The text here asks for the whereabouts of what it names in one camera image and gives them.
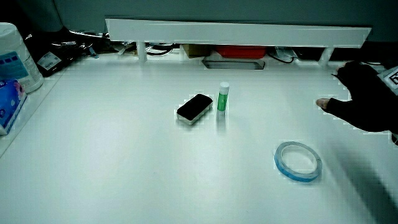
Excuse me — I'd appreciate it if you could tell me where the black flat tray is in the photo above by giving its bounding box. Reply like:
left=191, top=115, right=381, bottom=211
left=201, top=59, right=266, bottom=70

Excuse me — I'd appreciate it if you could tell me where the red box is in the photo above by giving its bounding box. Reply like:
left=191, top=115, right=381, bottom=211
left=215, top=45, right=268, bottom=60

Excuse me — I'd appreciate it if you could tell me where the black bag with white label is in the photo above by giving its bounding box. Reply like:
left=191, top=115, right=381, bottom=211
left=25, top=28, right=94, bottom=78

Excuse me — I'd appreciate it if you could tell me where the blue tape roll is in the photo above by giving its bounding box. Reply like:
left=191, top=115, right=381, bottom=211
left=274, top=141, right=323, bottom=183

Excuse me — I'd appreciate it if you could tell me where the white desk shelf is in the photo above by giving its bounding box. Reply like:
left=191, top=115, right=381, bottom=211
left=104, top=17, right=373, bottom=67

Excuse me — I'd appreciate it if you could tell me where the blue tissue pack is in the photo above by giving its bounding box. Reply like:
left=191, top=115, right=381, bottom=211
left=0, top=78, right=28, bottom=136

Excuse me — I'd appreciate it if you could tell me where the black whiteboard eraser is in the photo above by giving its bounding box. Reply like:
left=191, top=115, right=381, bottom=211
left=176, top=93, right=215, bottom=126

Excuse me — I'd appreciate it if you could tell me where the black cable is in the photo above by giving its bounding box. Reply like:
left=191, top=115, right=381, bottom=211
left=267, top=51, right=295, bottom=65
left=145, top=45, right=175, bottom=57

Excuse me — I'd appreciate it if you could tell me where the person's right hand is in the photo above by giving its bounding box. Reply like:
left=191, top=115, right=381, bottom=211
left=315, top=60, right=398, bottom=134

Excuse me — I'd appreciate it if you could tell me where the green glue stick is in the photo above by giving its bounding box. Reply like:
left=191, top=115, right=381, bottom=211
left=216, top=82, right=231, bottom=113

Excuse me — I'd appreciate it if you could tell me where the white wipes canister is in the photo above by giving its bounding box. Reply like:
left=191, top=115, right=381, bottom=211
left=0, top=22, right=45, bottom=95

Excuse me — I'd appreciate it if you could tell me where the brown cardboard box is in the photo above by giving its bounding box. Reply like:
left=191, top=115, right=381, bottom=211
left=181, top=44, right=212, bottom=59

